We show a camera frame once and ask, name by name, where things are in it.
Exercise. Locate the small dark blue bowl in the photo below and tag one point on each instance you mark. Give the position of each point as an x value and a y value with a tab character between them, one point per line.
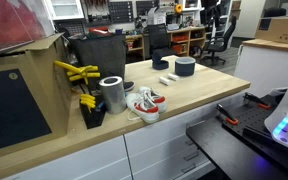
159	62

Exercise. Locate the large dark blue bowl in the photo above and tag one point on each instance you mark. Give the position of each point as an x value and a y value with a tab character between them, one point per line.
185	68

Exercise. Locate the white red sneaker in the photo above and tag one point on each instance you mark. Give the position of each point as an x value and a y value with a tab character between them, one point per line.
142	107
156	99

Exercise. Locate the dark shoe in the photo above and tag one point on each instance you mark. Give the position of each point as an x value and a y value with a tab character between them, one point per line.
129	86

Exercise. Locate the silver metal cylinder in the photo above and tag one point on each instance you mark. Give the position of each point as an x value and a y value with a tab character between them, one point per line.
112	96

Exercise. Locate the black chair with blue seat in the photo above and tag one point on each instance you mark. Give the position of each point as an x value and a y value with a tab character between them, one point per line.
159	38

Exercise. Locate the black fabric bag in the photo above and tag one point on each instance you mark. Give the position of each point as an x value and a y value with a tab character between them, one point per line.
100	55

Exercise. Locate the black tool stand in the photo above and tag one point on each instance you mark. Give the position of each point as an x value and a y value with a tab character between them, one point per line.
92	116

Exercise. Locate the white drawer cabinet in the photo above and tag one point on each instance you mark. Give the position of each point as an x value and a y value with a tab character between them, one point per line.
150	153

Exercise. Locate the red tool case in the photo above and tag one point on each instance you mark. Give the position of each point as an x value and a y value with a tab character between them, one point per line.
99	30

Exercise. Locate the white box on shelf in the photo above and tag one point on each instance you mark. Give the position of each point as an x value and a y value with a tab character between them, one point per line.
156	16

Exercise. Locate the yellow filament spool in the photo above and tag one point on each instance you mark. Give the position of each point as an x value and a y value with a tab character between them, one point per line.
178	8

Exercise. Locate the black office chair with armrests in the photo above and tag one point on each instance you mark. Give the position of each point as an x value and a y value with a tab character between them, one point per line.
219	41

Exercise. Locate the black cart table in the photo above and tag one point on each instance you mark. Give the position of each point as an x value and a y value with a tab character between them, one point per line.
230	156

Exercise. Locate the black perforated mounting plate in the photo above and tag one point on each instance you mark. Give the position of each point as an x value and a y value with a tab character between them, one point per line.
250	121

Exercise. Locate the white glass door cabinet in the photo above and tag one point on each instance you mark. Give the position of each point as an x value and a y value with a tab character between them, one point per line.
65	8

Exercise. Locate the large cardboard box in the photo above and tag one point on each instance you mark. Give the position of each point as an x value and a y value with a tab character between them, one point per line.
24	100

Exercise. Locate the white counter with wood top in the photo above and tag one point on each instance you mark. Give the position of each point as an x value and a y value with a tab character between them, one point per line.
267	66

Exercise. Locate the cardboard box with black label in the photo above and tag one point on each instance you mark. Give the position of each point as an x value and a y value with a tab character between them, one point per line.
280	30

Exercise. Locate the red plastic wrapped sheet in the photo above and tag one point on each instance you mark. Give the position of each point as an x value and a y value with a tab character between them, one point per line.
10	20

